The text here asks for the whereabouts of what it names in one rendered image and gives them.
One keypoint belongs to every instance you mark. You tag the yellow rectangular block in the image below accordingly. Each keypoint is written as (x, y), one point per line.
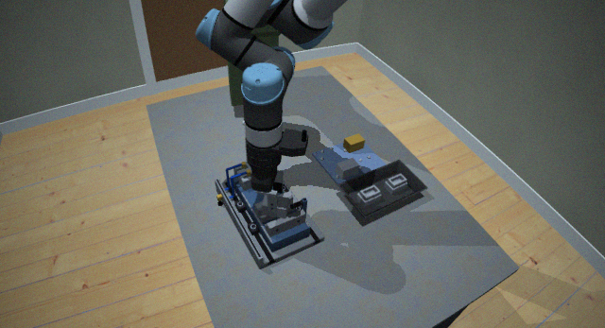
(354, 143)

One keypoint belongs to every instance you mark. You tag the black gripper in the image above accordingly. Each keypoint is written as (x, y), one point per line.
(264, 153)

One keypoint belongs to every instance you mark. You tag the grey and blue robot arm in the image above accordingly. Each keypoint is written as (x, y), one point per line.
(228, 33)

